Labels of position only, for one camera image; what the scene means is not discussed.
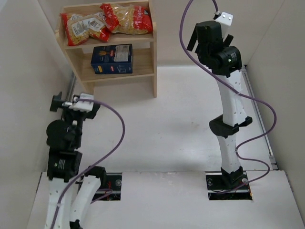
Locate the aluminium rail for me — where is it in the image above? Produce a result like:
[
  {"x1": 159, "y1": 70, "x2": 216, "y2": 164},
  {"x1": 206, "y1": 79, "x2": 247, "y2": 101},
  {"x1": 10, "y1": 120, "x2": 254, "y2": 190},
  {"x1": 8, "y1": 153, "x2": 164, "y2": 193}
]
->
[
  {"x1": 46, "y1": 71, "x2": 77, "y2": 172},
  {"x1": 242, "y1": 65, "x2": 279, "y2": 170}
]

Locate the right aluminium rail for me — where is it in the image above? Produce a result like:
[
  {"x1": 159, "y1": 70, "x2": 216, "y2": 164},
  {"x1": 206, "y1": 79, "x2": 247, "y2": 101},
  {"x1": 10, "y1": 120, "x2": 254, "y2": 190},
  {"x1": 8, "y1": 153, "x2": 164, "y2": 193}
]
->
[{"x1": 242, "y1": 65, "x2": 279, "y2": 170}]

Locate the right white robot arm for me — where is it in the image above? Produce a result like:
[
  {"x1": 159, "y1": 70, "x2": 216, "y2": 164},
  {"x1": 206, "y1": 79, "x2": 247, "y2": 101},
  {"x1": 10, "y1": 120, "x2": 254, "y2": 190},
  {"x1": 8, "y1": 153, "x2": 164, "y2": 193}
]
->
[{"x1": 187, "y1": 21, "x2": 253, "y2": 189}]

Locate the left aluminium rail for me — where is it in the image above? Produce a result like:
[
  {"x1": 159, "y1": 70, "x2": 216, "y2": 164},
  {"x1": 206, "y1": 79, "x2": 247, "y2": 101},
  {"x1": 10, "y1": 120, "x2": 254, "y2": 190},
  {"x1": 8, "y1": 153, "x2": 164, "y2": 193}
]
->
[{"x1": 46, "y1": 71, "x2": 77, "y2": 172}]

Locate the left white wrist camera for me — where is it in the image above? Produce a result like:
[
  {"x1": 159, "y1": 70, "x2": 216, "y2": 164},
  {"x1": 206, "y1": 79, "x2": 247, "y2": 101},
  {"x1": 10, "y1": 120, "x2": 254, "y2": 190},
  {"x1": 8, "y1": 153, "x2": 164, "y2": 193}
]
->
[{"x1": 68, "y1": 93, "x2": 94, "y2": 112}]

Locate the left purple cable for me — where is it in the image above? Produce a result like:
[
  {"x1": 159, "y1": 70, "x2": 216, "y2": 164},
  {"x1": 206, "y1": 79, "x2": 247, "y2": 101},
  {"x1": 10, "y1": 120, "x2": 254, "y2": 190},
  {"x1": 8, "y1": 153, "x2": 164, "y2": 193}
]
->
[{"x1": 49, "y1": 100, "x2": 126, "y2": 229}]

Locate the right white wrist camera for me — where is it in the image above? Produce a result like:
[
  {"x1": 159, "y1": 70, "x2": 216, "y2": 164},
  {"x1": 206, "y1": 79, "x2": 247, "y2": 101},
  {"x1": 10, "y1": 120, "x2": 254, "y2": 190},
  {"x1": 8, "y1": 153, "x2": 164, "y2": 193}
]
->
[{"x1": 214, "y1": 12, "x2": 234, "y2": 39}]

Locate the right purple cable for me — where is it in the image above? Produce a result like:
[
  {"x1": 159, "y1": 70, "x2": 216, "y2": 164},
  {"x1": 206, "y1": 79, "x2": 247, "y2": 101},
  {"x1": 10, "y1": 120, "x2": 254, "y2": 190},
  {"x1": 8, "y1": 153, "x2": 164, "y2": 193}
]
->
[{"x1": 179, "y1": 0, "x2": 277, "y2": 194}]

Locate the red pasta bag label side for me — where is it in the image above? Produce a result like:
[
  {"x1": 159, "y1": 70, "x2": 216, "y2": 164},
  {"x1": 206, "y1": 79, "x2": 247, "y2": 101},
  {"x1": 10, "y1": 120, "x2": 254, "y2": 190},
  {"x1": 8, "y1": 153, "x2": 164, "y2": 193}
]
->
[{"x1": 61, "y1": 12, "x2": 111, "y2": 46}]

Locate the red pasta bag front side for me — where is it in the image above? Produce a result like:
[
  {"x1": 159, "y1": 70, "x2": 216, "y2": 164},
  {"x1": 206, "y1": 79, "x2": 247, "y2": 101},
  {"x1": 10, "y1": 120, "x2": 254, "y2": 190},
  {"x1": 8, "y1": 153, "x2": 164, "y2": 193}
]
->
[{"x1": 100, "y1": 3, "x2": 153, "y2": 35}]

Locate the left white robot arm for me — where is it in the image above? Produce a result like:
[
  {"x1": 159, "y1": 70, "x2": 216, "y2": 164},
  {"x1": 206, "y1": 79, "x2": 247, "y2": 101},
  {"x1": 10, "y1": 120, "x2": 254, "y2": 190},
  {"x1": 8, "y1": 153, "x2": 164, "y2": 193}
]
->
[{"x1": 44, "y1": 93, "x2": 107, "y2": 229}]

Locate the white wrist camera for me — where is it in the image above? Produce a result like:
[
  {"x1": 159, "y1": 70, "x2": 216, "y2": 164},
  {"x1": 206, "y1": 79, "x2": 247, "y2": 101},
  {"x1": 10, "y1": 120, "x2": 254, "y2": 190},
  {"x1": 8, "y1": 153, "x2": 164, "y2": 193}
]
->
[
  {"x1": 68, "y1": 93, "x2": 94, "y2": 112},
  {"x1": 214, "y1": 12, "x2": 234, "y2": 39}
]

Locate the blue Barilla pasta box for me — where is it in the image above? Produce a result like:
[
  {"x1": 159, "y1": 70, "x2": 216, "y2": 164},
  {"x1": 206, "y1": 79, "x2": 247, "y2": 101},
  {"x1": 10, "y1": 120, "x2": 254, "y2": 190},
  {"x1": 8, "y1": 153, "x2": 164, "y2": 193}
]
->
[{"x1": 91, "y1": 44, "x2": 133, "y2": 74}]

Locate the purple cable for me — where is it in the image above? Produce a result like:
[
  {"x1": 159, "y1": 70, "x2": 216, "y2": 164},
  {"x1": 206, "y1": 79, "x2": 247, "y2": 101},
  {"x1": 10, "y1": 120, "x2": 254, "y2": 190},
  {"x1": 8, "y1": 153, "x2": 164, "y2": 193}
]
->
[
  {"x1": 179, "y1": 0, "x2": 277, "y2": 194},
  {"x1": 49, "y1": 100, "x2": 126, "y2": 229}
]

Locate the wooden two-tier shelf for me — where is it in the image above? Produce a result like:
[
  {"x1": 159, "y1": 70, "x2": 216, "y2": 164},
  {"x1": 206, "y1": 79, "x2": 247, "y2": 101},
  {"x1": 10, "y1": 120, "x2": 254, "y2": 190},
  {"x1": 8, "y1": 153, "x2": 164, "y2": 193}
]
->
[{"x1": 55, "y1": 0, "x2": 157, "y2": 97}]

